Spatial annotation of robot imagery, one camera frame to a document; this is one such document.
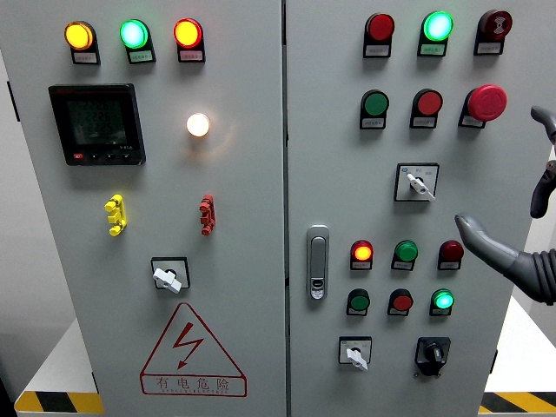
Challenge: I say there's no grey cabinet door with display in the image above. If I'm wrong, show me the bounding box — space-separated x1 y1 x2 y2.
0 0 288 417

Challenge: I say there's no small green unlit lamp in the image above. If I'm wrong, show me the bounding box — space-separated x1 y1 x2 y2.
394 240 419 263

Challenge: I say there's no small yellow handle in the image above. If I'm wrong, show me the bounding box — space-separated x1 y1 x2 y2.
103 194 129 237

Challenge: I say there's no small red handle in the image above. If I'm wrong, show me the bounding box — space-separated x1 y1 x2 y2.
199 194 216 237

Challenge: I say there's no grey cabinet door with lock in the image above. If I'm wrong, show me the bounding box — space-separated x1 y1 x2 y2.
284 0 556 417

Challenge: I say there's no large green lit lamp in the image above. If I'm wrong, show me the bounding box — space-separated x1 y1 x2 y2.
119 18 151 50
422 10 454 43

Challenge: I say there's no silver door lock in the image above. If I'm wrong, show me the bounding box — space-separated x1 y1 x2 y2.
306 224 330 301

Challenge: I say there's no small red push button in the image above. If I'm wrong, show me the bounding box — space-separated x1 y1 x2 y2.
388 288 414 312

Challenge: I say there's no white round lamp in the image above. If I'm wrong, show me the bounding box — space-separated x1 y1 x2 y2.
186 112 211 138

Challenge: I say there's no red warning triangle sign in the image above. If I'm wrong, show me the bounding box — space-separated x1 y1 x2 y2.
139 302 248 398

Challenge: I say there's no small green lit lamp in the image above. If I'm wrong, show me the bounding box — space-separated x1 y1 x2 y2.
430 288 455 312

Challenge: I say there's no large red stop button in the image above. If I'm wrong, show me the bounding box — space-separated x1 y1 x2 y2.
467 83 508 122

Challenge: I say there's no large green push button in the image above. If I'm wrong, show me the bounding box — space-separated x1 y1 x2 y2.
361 89 390 117

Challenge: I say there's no large white-handled turn switch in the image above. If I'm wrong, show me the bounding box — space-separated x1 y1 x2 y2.
394 162 440 203

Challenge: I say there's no yellow round lamp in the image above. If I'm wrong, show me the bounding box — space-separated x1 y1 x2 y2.
63 20 96 52

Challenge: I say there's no large dark red lamp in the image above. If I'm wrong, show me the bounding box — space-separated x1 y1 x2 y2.
365 12 396 43

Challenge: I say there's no small green push button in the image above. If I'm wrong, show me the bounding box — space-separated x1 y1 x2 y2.
347 288 371 312

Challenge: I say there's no white-handled switch on plain plate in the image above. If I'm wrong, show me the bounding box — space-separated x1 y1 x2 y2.
150 256 191 295

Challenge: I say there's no black yellow striped tape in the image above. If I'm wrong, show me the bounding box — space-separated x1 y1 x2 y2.
15 391 105 414
479 391 556 414

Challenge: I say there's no large red lit lamp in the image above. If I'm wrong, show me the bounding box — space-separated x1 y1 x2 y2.
173 17 204 49

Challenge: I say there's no black display meter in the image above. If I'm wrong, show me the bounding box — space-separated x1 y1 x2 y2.
48 83 147 167

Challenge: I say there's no small white-handled turn switch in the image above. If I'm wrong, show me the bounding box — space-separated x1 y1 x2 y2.
338 335 373 371

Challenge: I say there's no small red lit lamp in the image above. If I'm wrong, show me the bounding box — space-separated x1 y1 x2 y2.
350 240 374 263

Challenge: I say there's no large red push button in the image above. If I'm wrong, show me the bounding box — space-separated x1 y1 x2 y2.
412 89 444 117

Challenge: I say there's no red buzzer lamp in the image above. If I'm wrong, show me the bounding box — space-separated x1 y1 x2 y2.
478 10 513 40

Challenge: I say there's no black-handled turn switch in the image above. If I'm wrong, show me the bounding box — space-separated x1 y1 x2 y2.
414 336 452 378

